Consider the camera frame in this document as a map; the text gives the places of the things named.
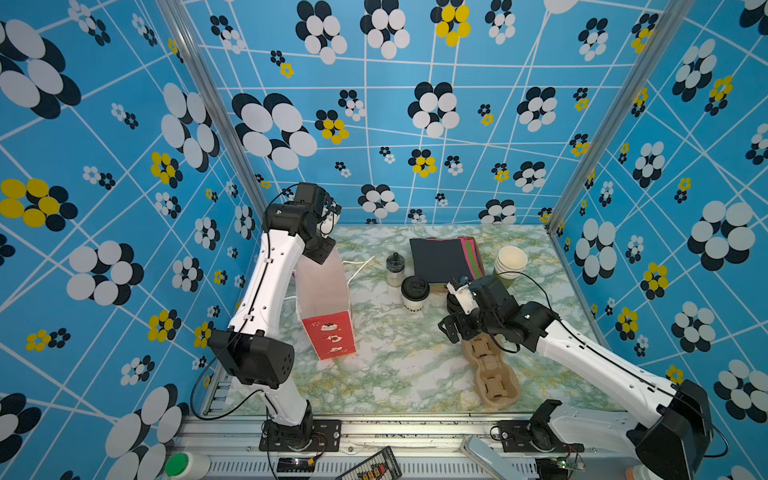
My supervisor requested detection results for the white paper coffee cup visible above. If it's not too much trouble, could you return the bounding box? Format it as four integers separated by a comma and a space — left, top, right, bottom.
402, 296, 427, 312

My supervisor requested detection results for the black plastic cup lid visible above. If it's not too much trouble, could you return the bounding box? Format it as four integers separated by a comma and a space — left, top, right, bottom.
400, 275, 430, 302

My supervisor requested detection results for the red white paper gift bag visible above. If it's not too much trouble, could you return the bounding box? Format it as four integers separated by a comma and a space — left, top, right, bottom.
294, 248, 357, 360

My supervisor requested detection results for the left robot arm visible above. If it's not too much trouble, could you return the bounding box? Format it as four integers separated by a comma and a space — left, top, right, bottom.
208, 183, 347, 449

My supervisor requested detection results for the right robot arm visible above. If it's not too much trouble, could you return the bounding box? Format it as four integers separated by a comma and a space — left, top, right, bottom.
438, 276, 716, 479

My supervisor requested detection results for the stack of paper cups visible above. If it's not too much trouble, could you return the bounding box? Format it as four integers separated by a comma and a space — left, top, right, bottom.
494, 246, 528, 287

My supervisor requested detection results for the brown cardboard cup carrier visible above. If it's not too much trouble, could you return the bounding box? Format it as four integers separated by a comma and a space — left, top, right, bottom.
461, 334, 521, 410

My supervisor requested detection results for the stack of coloured napkins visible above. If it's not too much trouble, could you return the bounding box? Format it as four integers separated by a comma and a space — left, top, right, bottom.
409, 237, 486, 285

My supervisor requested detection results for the glass sugar shaker black lid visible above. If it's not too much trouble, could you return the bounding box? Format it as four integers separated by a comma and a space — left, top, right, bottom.
386, 252, 405, 288

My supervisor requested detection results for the grey white handheld device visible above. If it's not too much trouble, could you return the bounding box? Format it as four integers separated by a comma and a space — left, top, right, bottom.
459, 436, 526, 480

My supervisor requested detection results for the orange capped white container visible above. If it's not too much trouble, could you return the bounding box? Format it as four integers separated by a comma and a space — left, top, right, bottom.
625, 465, 661, 480

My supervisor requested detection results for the green capped white bottle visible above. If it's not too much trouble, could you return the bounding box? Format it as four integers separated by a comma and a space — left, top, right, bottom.
165, 452, 212, 480

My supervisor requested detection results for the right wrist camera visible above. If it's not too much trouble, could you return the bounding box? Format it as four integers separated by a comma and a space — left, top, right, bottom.
446, 277, 478, 315

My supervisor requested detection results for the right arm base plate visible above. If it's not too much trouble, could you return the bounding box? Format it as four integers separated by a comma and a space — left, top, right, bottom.
490, 420, 585, 454

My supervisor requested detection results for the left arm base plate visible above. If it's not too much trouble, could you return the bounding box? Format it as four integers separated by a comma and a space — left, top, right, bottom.
259, 419, 342, 452

